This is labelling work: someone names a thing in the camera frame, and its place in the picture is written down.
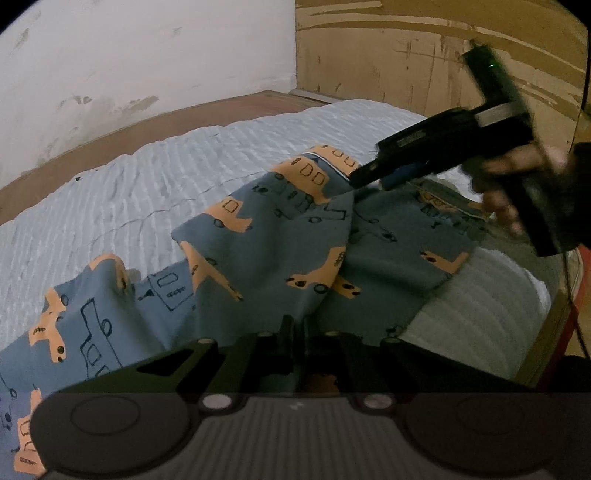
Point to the red object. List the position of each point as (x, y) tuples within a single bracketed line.
[(585, 267)]

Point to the blue car print pants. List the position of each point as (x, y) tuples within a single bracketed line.
[(277, 240)]

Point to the person's right hand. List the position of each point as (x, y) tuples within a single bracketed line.
[(503, 203)]

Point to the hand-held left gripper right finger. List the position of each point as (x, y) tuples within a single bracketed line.
[(310, 344)]

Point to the brown wooden bed board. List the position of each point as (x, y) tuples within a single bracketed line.
[(138, 124)]

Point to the scratched wooden panel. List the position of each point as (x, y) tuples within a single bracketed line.
[(392, 46)]

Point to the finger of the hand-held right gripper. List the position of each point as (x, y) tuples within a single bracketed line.
[(400, 177), (374, 173)]

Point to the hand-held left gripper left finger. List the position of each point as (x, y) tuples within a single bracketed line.
[(285, 342)]

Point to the light blue quilted bedspread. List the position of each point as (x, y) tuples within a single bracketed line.
[(184, 157)]

